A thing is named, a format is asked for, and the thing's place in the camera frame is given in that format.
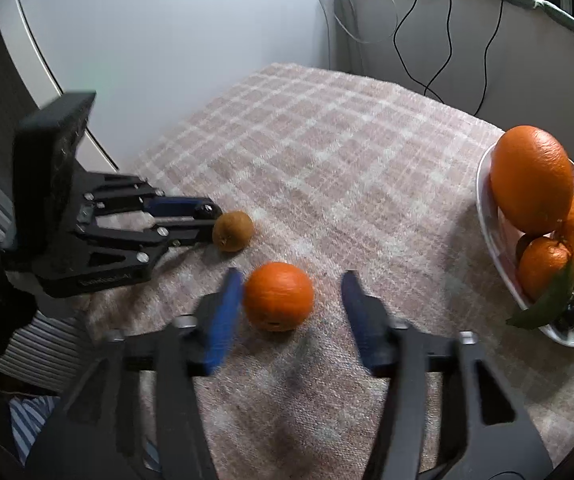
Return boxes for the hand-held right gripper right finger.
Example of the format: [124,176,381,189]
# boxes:
[342,270,554,480]

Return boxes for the beige checked tablecloth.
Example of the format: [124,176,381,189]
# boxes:
[74,62,574,480]

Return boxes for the small orange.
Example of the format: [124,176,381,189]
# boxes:
[243,262,315,333]

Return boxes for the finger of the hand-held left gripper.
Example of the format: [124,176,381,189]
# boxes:
[83,172,221,222]
[74,216,216,265]

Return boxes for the white wardrobe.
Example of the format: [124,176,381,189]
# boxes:
[0,0,338,171]

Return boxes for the blue striped pants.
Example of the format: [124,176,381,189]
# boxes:
[10,394,68,463]

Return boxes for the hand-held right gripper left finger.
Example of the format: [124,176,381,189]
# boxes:
[24,267,245,480]

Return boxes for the dark plum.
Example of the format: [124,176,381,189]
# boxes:
[554,290,574,332]

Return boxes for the white cable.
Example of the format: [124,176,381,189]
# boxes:
[294,0,400,71]

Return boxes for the brown kiwi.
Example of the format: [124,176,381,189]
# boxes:
[212,211,255,253]

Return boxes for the black cable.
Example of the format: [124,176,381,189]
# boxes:
[393,0,508,117]

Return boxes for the large oval orange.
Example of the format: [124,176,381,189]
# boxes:
[490,126,574,236]

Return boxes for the tangerine with green leaf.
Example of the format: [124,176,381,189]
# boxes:
[506,236,574,330]

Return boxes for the striped shirt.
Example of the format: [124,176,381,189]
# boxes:
[0,25,93,396]

